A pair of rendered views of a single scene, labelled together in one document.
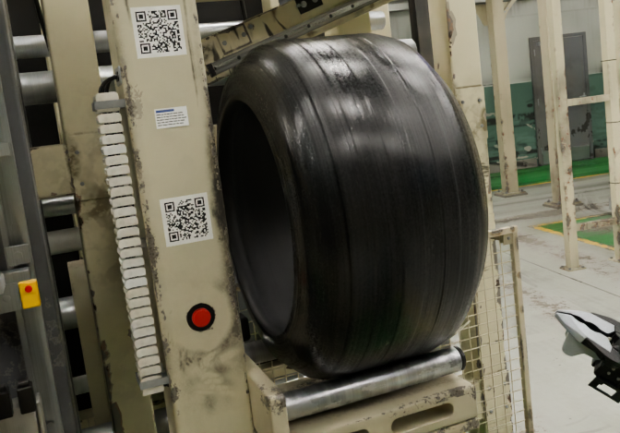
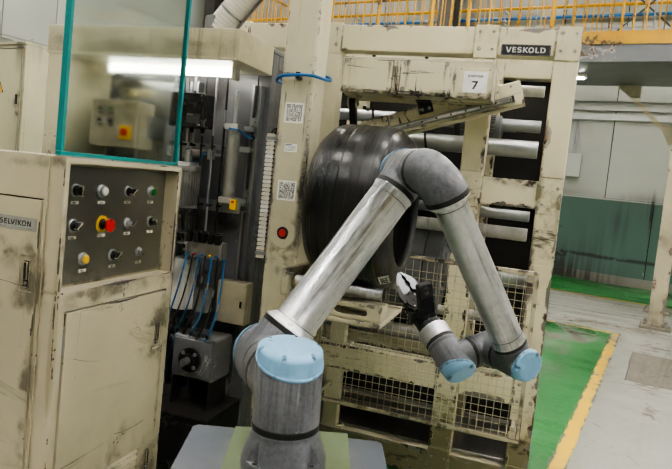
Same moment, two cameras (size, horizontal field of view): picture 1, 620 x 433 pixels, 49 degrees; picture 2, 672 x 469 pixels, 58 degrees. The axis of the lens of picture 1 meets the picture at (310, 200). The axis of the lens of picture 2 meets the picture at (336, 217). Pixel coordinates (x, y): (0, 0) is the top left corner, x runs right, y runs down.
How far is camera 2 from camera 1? 1.50 m
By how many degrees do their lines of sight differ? 39
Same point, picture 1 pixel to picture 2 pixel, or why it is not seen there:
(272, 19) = (403, 115)
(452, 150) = (367, 182)
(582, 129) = not seen: outside the picture
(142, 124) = (279, 148)
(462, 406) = (372, 314)
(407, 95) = (362, 155)
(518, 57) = not seen: outside the picture
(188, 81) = (300, 134)
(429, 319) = not seen: hidden behind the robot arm
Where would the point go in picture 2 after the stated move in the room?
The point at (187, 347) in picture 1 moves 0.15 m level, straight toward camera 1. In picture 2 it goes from (274, 243) to (251, 245)
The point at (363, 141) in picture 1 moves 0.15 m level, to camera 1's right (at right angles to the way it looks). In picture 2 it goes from (330, 169) to (366, 172)
